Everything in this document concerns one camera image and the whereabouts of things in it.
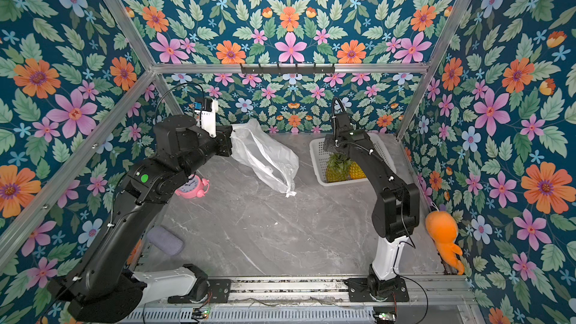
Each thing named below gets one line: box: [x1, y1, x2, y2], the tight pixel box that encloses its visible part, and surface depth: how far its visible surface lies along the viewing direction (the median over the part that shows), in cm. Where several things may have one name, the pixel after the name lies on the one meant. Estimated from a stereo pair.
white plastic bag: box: [231, 118, 300, 198], surface depth 78 cm
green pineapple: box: [325, 153, 354, 183], surface depth 90 cm
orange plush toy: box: [425, 210, 465, 276], surface depth 81 cm
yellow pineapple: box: [349, 161, 367, 180], surface depth 98 cm
